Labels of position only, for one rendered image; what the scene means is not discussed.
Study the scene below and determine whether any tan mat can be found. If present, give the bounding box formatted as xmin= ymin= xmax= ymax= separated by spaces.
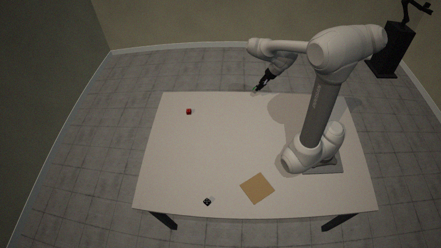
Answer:
xmin=240 ymin=173 xmax=275 ymax=205

